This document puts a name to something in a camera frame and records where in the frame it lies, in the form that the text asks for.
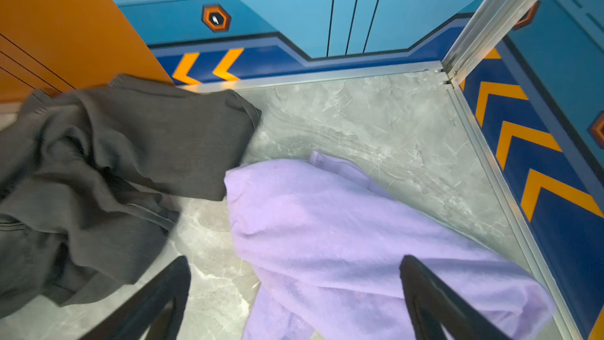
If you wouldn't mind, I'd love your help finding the aluminium corner post right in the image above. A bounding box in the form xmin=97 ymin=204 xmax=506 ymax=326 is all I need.
xmin=442 ymin=0 xmax=537 ymax=85

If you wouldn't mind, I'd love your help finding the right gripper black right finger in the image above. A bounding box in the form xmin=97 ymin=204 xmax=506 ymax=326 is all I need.
xmin=400 ymin=255 xmax=508 ymax=340

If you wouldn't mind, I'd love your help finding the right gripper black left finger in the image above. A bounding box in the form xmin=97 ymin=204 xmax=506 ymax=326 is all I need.
xmin=82 ymin=256 xmax=191 ymax=339

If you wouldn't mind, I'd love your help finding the purple cloth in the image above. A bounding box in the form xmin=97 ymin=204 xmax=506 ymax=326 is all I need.
xmin=225 ymin=152 xmax=556 ymax=339

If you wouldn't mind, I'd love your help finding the dark grey cloth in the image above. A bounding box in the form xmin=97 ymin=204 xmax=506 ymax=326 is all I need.
xmin=1 ymin=75 xmax=261 ymax=316

